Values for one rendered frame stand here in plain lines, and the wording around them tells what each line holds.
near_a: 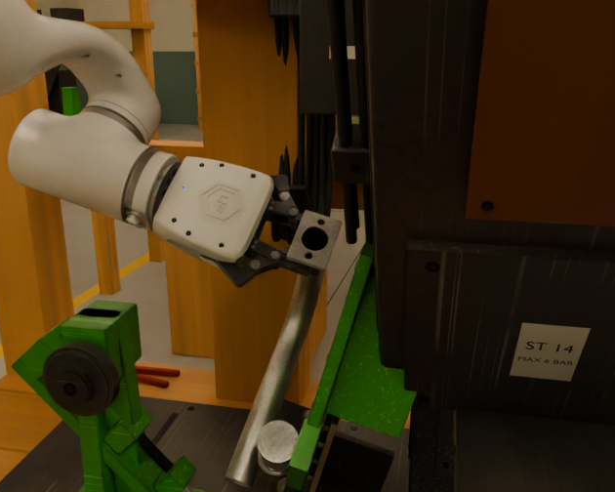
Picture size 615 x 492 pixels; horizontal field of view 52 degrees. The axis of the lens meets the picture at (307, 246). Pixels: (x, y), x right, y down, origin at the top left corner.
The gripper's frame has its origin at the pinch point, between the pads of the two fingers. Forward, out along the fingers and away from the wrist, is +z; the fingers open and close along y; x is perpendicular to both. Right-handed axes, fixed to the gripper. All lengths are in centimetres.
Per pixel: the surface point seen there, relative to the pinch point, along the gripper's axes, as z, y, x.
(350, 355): 7.5, -10.9, -6.1
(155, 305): -91, 58, 291
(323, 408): 6.9, -15.4, -3.4
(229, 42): -20.5, 27.5, 8.3
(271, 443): 3.6, -19.3, 0.4
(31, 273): -43, -4, 40
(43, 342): -21.5, -17.8, 4.6
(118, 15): -524, 641, 823
